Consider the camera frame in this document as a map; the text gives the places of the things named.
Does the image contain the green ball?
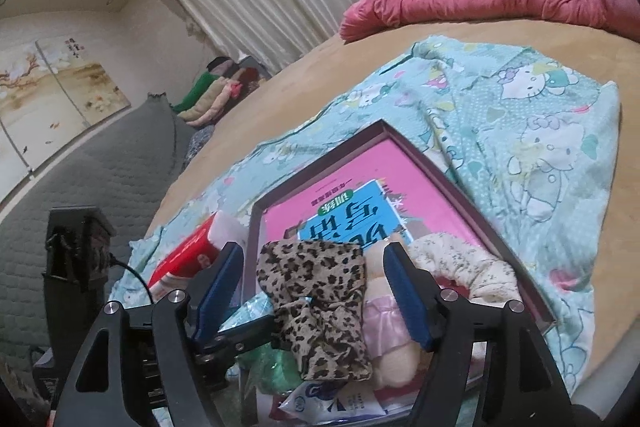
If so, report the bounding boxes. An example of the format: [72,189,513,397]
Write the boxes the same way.
[238,343,303,395]

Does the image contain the stack of folded clothes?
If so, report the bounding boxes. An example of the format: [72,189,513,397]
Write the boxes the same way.
[171,56,271,129]

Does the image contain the black cable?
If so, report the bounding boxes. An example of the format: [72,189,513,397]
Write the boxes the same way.
[106,253,156,306]

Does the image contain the painted wall panels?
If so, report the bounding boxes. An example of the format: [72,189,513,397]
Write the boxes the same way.
[1,36,130,198]

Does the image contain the grey quilted headboard cover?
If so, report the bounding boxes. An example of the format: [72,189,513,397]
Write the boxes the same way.
[1,95,194,371]

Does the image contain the green white tissue pack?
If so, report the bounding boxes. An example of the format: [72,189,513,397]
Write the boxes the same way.
[219,291,273,332]

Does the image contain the leopard print cloth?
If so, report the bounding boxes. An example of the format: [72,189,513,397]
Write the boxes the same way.
[256,239,373,381]

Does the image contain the beige bear pink dress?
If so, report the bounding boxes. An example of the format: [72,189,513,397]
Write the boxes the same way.
[362,232,432,390]

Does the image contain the red white tissue box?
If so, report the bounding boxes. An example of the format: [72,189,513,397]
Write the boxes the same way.
[148,211,248,301]

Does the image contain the silver purple snack packet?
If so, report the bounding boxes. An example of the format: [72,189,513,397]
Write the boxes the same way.
[279,381,386,425]

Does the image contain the pink and blue book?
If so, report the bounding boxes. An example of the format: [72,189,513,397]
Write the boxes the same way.
[259,136,532,427]

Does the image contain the white floral scrunchie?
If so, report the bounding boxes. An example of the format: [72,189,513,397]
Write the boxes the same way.
[408,233,522,307]

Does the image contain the Hello Kitty blue cloth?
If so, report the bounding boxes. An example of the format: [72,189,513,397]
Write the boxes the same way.
[111,36,620,389]

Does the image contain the dark shallow tray box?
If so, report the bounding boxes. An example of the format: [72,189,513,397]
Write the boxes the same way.
[242,121,564,426]

